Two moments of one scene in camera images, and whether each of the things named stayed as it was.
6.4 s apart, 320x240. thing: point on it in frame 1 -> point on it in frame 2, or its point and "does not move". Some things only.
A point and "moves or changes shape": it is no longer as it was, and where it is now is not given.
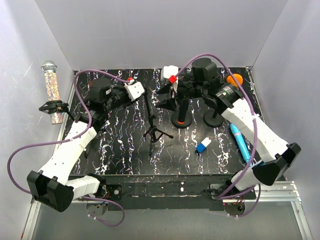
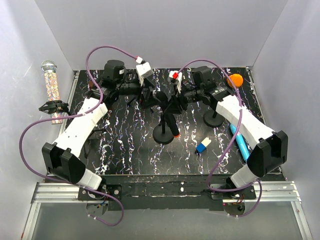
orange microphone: [238, 77] does not move
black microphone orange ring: [183, 109] -> [172, 124]
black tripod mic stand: [154, 132] moves or changes shape
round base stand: [187, 121] -> [162, 134]
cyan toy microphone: [240, 143] does not move
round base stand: [210, 121] does not move
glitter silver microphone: [49, 68] does not move
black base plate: [163, 192] does not move
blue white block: [202, 146] does not move
